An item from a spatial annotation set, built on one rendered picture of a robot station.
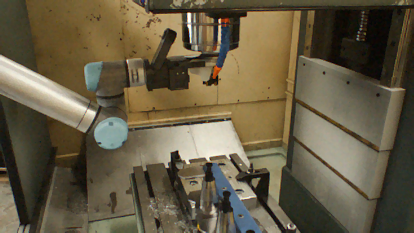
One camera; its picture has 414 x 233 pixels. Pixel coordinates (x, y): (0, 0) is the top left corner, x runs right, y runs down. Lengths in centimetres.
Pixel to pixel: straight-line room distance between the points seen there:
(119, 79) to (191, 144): 118
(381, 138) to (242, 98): 128
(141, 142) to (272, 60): 94
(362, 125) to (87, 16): 142
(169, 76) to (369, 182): 67
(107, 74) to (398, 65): 75
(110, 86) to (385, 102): 73
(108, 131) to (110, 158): 117
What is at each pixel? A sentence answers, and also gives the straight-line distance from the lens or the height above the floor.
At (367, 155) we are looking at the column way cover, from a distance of 113.
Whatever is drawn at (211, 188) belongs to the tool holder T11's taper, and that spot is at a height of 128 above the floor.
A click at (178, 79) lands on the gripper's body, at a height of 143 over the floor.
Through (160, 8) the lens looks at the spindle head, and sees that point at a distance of 62.
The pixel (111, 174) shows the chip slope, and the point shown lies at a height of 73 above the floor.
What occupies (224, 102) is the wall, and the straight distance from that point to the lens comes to 217.
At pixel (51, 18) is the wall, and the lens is 196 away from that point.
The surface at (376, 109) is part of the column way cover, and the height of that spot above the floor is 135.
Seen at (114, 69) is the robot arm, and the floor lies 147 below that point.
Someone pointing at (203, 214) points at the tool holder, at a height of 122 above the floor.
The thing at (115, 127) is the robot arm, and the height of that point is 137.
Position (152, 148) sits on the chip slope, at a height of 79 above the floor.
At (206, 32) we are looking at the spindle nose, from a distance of 90.
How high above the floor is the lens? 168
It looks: 22 degrees down
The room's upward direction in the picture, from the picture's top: straight up
